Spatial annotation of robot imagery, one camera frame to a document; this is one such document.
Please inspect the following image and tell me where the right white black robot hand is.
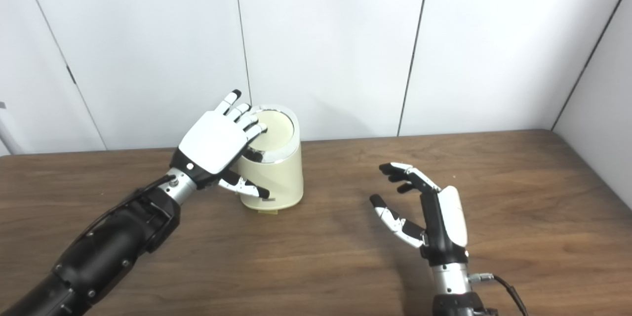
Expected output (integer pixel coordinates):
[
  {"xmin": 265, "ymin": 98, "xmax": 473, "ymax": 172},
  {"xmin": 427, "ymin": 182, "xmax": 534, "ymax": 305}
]
[{"xmin": 369, "ymin": 162, "xmax": 469, "ymax": 266}]

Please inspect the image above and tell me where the cream-colored lidded bin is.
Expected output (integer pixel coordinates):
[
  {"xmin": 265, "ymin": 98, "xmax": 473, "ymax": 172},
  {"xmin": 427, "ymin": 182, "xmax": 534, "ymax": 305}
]
[{"xmin": 232, "ymin": 104, "xmax": 304, "ymax": 211}]

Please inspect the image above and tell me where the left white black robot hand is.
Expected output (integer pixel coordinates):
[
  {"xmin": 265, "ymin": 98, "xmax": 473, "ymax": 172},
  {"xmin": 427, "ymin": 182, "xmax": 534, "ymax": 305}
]
[{"xmin": 169, "ymin": 90, "xmax": 271, "ymax": 199}]

